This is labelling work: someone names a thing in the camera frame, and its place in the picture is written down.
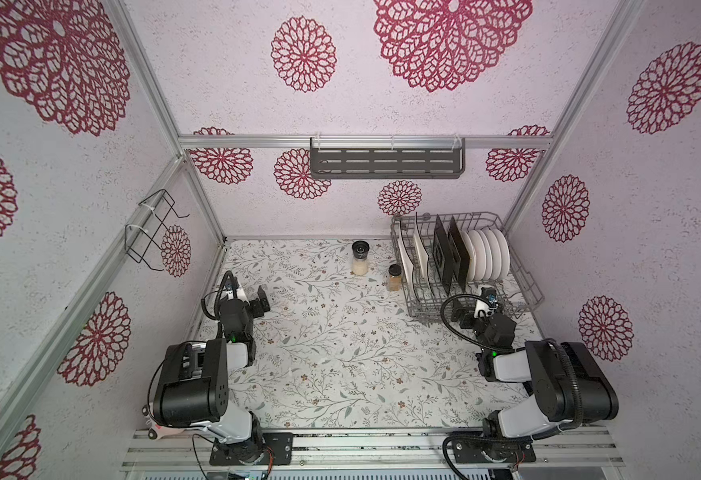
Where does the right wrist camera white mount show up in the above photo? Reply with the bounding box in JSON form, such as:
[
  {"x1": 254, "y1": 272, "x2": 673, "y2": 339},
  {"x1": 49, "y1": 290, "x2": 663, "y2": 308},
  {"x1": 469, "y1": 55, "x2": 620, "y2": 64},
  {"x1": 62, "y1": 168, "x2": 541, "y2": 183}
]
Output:
[{"x1": 473, "y1": 287, "x2": 499, "y2": 318}]

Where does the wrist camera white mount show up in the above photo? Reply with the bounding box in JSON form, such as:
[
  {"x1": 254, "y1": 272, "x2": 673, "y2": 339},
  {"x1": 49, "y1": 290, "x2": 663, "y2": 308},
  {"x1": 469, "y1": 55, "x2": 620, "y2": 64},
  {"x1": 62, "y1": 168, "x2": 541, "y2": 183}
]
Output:
[
  {"x1": 230, "y1": 287, "x2": 248, "y2": 302},
  {"x1": 473, "y1": 287, "x2": 499, "y2": 318}
]

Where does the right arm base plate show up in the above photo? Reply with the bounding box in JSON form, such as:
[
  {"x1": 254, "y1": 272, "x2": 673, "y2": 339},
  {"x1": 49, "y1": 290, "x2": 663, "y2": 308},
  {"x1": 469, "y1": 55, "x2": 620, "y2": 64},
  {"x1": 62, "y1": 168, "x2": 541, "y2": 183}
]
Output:
[{"x1": 443, "y1": 432, "x2": 537, "y2": 465}]

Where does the salt grinder black lid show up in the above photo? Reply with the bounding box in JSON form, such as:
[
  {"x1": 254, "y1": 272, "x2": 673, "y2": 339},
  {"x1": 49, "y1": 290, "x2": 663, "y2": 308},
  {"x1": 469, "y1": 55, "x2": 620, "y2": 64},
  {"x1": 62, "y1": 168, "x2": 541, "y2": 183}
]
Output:
[{"x1": 351, "y1": 240, "x2": 370, "y2": 276}]

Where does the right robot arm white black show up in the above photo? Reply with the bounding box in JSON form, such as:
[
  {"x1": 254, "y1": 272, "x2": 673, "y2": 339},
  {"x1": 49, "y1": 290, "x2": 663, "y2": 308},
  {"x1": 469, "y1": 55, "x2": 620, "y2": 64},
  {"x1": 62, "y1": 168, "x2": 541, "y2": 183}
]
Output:
[{"x1": 439, "y1": 293, "x2": 619, "y2": 444}]

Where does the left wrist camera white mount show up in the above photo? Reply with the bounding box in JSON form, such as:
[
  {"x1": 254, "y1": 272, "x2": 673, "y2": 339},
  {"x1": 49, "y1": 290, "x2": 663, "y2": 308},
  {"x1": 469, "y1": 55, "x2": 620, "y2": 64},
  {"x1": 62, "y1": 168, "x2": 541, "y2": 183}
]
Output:
[{"x1": 230, "y1": 287, "x2": 248, "y2": 302}]

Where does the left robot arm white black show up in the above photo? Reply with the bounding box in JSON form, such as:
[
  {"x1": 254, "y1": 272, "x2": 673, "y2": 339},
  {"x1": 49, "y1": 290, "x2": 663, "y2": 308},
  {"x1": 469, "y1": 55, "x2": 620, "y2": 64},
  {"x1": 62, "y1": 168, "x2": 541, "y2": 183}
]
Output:
[{"x1": 142, "y1": 287, "x2": 270, "y2": 464}]

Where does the grey wire dish rack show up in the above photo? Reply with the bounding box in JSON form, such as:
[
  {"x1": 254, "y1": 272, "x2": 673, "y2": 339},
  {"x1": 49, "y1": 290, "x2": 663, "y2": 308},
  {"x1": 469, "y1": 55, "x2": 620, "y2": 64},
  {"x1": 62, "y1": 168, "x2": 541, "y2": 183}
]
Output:
[{"x1": 390, "y1": 211, "x2": 544, "y2": 323}]

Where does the aluminium front rail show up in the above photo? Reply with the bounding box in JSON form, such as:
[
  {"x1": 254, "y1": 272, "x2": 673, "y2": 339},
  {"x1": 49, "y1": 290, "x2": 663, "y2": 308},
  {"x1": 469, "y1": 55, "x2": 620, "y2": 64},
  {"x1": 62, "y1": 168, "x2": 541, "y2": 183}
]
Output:
[{"x1": 118, "y1": 426, "x2": 625, "y2": 478}]

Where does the black wire wall holder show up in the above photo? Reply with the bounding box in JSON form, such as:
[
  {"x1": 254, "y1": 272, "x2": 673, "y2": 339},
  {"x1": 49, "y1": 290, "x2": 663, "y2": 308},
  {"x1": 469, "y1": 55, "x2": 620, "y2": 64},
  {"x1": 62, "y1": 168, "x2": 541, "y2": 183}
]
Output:
[{"x1": 122, "y1": 189, "x2": 190, "y2": 276}]

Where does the grey wall shelf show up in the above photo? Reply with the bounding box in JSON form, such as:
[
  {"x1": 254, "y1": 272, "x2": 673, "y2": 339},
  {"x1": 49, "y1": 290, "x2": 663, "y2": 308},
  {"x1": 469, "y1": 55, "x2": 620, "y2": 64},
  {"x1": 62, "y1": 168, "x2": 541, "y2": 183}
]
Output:
[{"x1": 308, "y1": 138, "x2": 465, "y2": 180}]

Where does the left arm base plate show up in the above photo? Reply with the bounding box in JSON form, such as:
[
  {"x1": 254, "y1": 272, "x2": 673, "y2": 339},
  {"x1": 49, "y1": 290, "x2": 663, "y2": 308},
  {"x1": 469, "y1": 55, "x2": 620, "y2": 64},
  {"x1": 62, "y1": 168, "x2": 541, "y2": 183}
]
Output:
[{"x1": 210, "y1": 432, "x2": 294, "y2": 467}]

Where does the small amber spice jar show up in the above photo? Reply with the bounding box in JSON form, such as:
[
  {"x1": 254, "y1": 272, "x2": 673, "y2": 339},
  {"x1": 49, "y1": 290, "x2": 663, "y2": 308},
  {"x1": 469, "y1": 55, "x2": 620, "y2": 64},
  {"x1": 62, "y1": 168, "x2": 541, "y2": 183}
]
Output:
[{"x1": 386, "y1": 264, "x2": 403, "y2": 292}]

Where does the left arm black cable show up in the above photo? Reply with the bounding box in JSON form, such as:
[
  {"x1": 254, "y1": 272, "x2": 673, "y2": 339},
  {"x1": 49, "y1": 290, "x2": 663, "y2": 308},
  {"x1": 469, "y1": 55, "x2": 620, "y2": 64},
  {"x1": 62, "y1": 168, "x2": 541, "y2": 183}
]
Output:
[{"x1": 199, "y1": 269, "x2": 240, "y2": 322}]

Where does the black square plate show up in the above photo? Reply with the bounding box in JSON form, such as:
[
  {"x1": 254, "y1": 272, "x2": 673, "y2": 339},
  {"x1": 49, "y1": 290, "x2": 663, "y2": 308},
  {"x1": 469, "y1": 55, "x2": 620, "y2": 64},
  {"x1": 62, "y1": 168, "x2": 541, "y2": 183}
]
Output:
[
  {"x1": 433, "y1": 216, "x2": 453, "y2": 295},
  {"x1": 448, "y1": 218, "x2": 468, "y2": 292}
]

